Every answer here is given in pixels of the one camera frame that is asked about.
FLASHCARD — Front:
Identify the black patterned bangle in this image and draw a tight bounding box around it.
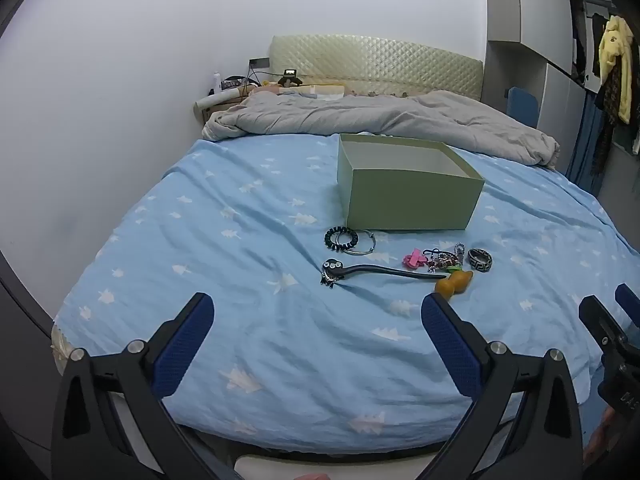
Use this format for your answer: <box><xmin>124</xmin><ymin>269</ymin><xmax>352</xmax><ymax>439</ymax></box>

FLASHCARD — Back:
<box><xmin>467</xmin><ymin>248</ymin><xmax>494</xmax><ymax>272</ymax></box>

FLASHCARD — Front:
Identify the pale green cardboard box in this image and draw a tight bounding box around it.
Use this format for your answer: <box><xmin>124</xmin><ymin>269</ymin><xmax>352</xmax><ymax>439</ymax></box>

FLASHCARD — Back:
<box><xmin>336</xmin><ymin>133</ymin><xmax>485</xmax><ymax>231</ymax></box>

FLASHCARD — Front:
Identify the beaded charm bracelet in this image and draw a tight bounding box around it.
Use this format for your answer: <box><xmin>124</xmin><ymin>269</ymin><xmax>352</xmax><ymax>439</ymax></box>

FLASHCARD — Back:
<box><xmin>422</xmin><ymin>245</ymin><xmax>467</xmax><ymax>274</ymax></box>

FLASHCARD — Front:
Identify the black hair tie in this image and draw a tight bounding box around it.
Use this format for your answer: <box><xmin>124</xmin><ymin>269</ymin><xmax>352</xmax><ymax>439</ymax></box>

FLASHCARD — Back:
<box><xmin>325</xmin><ymin>228</ymin><xmax>359</xmax><ymax>252</ymax></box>

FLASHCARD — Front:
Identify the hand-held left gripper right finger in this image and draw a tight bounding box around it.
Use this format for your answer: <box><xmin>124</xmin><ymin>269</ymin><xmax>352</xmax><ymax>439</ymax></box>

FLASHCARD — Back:
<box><xmin>421</xmin><ymin>294</ymin><xmax>586</xmax><ymax>480</ymax></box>

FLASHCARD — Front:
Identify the white cardboard tube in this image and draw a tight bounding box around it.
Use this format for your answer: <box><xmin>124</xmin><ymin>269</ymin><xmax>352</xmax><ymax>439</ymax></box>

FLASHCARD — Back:
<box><xmin>194</xmin><ymin>87</ymin><xmax>251</xmax><ymax>110</ymax></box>

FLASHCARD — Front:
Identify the blue hanging cloth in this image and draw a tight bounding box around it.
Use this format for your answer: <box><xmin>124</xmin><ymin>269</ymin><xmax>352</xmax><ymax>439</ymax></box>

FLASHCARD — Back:
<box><xmin>574</xmin><ymin>94</ymin><xmax>608</xmax><ymax>196</ymax></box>

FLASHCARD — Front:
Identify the black headband with charm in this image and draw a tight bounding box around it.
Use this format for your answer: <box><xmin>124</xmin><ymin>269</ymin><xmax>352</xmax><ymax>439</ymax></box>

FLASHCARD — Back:
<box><xmin>320</xmin><ymin>259</ymin><xmax>447</xmax><ymax>288</ymax></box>

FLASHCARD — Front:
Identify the white wardrobe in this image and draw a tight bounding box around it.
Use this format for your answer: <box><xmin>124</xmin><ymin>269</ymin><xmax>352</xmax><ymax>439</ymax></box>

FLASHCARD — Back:
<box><xmin>486</xmin><ymin>0</ymin><xmax>587</xmax><ymax>176</ymax></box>

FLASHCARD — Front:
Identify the pink pillow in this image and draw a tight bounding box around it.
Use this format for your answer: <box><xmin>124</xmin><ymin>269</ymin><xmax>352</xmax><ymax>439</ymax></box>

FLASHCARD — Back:
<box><xmin>250</xmin><ymin>84</ymin><xmax>346</xmax><ymax>102</ymax></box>

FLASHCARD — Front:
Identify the silver bangle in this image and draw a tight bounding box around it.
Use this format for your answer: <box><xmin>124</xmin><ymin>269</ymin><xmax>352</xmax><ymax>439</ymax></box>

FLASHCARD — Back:
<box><xmin>336</xmin><ymin>230</ymin><xmax>377</xmax><ymax>253</ymax></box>

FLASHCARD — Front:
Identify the orange hair clip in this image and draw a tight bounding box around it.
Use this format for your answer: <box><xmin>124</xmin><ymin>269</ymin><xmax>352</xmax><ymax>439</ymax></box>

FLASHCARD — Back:
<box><xmin>434</xmin><ymin>270</ymin><xmax>474</xmax><ymax>295</ymax></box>

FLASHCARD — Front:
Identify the cream quilted headboard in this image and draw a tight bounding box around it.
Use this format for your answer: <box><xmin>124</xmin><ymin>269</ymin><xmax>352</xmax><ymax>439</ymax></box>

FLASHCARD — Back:
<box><xmin>270</xmin><ymin>35</ymin><xmax>485</xmax><ymax>103</ymax></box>

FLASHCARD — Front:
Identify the light blue printed bed sheet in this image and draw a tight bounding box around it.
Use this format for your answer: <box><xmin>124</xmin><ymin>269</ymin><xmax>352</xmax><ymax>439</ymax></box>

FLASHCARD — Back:
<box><xmin>52</xmin><ymin>135</ymin><xmax>631</xmax><ymax>453</ymax></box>

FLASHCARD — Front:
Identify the person's right hand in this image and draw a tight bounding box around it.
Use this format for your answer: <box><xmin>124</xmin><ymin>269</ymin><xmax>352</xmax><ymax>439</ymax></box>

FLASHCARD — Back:
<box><xmin>584</xmin><ymin>404</ymin><xmax>623</xmax><ymax>480</ymax></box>

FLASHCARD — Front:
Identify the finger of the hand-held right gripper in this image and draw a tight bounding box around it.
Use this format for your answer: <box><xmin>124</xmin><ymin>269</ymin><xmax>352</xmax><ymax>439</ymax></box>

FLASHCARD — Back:
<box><xmin>615</xmin><ymin>283</ymin><xmax>640</xmax><ymax>313</ymax></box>
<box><xmin>578</xmin><ymin>296</ymin><xmax>632</xmax><ymax>357</ymax></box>

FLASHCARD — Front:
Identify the blue chair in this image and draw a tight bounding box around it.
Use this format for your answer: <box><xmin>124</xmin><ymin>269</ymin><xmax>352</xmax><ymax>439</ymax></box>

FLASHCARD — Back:
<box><xmin>506</xmin><ymin>86</ymin><xmax>541</xmax><ymax>133</ymax></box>

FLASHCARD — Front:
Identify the grey blanket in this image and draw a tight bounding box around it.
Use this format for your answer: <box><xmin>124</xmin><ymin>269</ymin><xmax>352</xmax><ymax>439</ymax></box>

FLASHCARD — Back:
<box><xmin>201</xmin><ymin>91</ymin><xmax>561</xmax><ymax>170</ymax></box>

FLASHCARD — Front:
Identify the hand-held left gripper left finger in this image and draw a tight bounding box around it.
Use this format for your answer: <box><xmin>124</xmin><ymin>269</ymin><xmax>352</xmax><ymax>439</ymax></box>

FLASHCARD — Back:
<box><xmin>50</xmin><ymin>292</ymin><xmax>240</xmax><ymax>480</ymax></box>

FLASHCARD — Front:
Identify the yellow garment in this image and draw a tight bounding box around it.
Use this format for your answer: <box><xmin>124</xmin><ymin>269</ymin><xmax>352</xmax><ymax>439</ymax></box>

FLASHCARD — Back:
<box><xmin>599</xmin><ymin>16</ymin><xmax>634</xmax><ymax>125</ymax></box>

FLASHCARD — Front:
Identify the brown nightstand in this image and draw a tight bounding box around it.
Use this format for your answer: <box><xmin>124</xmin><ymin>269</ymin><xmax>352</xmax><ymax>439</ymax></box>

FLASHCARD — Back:
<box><xmin>202</xmin><ymin>102</ymin><xmax>242</xmax><ymax>125</ymax></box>

